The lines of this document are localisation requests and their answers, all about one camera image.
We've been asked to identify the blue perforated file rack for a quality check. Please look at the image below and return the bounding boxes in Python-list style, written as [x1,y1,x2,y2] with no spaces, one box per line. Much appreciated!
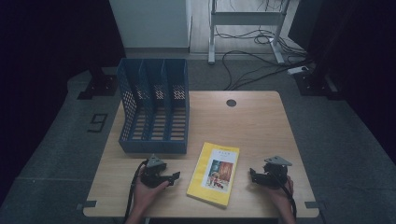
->
[116,57,191,155]

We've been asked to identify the grey tape piece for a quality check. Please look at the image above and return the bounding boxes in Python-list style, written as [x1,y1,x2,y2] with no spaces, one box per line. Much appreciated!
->
[304,201,327,210]

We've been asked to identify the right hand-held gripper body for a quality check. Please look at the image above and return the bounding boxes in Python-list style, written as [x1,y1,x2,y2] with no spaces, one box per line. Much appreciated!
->
[260,155,293,189]

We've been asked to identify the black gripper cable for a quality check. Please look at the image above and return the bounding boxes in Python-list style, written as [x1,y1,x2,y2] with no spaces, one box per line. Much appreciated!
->
[274,173,298,219]
[123,159,149,224]

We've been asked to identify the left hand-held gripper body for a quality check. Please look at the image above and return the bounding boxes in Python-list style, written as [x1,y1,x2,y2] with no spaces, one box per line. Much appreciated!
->
[139,154,172,189]

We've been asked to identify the white cabinet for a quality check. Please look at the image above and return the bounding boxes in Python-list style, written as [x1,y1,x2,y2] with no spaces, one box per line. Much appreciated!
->
[108,0,192,54]

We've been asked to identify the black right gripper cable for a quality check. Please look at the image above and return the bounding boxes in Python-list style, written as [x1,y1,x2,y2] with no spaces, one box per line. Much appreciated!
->
[274,173,298,219]

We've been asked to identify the white metal desk frame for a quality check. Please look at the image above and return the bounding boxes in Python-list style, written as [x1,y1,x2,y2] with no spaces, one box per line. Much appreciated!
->
[207,0,292,65]

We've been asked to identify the yellow book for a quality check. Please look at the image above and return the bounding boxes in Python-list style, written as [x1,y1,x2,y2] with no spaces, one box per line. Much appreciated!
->
[186,141,241,209]

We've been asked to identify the black floor cables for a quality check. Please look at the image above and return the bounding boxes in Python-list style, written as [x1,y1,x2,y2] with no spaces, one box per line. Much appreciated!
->
[214,25,314,91]

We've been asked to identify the person's left hand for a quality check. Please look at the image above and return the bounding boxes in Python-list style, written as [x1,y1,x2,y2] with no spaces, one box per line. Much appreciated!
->
[133,167,171,214]

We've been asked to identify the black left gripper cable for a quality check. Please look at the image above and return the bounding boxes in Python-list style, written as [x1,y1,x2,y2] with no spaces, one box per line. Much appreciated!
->
[123,159,149,224]

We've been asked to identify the dark curtain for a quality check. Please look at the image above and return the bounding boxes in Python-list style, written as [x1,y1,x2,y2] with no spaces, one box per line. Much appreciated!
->
[0,0,126,204]
[288,0,396,157]

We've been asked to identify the person's right hand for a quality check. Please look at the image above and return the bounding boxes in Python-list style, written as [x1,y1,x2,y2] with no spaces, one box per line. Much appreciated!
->
[264,175,295,208]

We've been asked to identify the black stand base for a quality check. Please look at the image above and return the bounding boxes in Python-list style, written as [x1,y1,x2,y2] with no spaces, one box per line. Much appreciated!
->
[293,69,344,101]
[77,65,119,101]

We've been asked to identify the white power strip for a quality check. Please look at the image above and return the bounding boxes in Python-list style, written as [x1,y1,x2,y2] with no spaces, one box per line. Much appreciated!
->
[286,65,310,76]

